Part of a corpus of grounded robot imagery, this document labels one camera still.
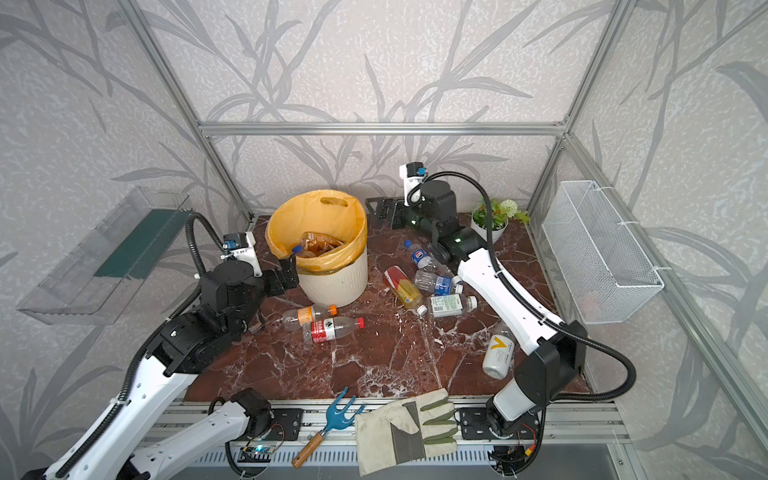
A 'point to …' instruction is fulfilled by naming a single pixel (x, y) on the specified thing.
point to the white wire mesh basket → (607, 272)
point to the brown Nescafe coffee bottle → (315, 244)
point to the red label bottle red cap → (333, 328)
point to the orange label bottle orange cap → (295, 319)
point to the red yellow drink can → (408, 293)
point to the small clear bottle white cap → (503, 329)
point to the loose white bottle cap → (421, 310)
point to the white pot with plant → (501, 211)
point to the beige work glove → (405, 430)
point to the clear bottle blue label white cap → (428, 281)
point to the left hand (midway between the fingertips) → (282, 251)
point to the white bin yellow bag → (337, 278)
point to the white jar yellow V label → (498, 356)
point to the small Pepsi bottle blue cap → (420, 257)
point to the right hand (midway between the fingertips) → (378, 192)
